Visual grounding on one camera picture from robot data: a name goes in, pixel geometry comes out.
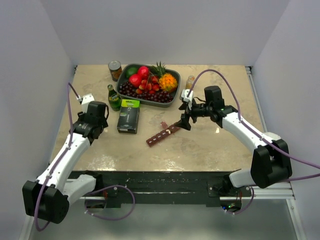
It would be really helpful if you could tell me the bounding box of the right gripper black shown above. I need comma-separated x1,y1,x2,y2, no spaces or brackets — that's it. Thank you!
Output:
174,98,213,131

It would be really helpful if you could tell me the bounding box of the red weekly pill organizer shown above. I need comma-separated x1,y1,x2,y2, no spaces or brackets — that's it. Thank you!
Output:
145,121,180,148

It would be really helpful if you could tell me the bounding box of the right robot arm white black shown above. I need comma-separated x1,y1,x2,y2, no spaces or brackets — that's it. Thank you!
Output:
175,85,292,197

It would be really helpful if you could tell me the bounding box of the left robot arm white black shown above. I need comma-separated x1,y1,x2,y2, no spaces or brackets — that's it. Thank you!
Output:
22,100,109,224

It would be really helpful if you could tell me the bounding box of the clear glass jar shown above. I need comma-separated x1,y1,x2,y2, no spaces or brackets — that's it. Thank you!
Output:
185,75,195,90

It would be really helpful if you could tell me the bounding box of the pineapple top green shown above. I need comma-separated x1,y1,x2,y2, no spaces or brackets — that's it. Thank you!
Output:
150,61,166,79

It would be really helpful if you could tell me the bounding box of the razor box black green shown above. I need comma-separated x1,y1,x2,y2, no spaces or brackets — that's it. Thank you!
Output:
117,99,140,134

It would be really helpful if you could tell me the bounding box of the red apple upper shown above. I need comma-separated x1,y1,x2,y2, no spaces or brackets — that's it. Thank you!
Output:
137,66,150,80

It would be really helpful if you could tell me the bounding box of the red apple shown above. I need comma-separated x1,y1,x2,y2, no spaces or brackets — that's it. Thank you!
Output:
137,66,150,80
128,73,142,88

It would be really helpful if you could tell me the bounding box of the red apple lower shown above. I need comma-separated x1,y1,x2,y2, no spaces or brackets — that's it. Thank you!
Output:
128,73,142,88

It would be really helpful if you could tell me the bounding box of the purple grape bunch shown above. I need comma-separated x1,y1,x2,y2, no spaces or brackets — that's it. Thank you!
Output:
118,81,174,103

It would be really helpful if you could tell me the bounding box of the green lime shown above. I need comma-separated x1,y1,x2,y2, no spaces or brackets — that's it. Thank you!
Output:
125,67,138,79

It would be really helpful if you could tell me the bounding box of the green glass bottle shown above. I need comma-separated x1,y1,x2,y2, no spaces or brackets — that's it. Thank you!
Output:
107,84,122,111

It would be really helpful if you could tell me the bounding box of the grey fruit tray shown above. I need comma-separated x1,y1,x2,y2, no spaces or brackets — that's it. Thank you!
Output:
116,63,181,108

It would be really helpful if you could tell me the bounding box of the tin can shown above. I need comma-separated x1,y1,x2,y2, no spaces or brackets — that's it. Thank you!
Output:
108,60,122,82

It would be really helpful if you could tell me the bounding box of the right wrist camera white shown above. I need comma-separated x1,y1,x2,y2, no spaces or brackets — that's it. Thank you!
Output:
179,89,194,110

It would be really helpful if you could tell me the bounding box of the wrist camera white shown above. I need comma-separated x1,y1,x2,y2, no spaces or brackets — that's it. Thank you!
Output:
179,89,194,110
76,93,95,105

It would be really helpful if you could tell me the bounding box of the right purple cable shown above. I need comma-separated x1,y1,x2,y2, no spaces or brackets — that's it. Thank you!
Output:
187,68,320,216

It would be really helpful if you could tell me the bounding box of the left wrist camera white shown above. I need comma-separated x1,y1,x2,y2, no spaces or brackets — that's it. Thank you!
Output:
76,93,95,105

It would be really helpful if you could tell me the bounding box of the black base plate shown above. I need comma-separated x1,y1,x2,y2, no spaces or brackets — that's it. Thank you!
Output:
43,170,278,209

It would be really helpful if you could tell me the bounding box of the aluminium rail frame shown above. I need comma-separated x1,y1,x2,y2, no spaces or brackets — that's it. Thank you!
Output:
79,65,297,201

